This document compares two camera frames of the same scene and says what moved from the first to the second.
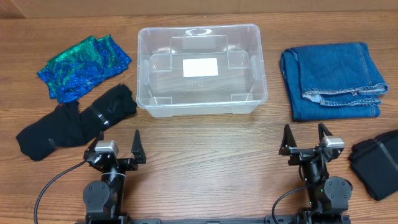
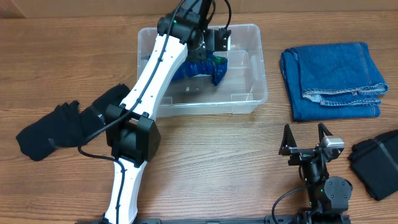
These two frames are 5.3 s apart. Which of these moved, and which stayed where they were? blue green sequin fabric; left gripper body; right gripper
Moved: blue green sequin fabric; left gripper body
Stayed: right gripper
